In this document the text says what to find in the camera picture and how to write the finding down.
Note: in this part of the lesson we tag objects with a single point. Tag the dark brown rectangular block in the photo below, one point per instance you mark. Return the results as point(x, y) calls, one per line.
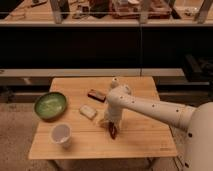
point(97, 95)

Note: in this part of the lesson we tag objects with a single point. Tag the long wooden shelf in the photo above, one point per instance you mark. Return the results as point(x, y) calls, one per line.
point(13, 77)

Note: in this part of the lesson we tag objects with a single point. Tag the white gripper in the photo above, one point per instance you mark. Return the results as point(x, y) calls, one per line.
point(113, 114)

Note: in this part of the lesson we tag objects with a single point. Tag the green bowl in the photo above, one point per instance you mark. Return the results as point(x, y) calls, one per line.
point(50, 105)

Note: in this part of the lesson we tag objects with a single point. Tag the wooden table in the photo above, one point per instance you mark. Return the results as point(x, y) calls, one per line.
point(92, 148)

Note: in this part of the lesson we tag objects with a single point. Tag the red chili pepper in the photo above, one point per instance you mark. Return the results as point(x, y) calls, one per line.
point(112, 130)

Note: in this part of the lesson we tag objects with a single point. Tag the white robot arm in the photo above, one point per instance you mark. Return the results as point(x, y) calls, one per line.
point(197, 122)

